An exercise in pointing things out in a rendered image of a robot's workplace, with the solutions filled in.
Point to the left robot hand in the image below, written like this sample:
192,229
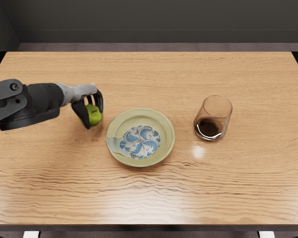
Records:
75,92

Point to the green fruit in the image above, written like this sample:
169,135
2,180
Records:
94,116

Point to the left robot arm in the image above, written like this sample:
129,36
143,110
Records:
29,104

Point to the patterned plate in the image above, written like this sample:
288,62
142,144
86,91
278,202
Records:
140,137

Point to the brown drinking glass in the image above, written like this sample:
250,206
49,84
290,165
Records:
212,118

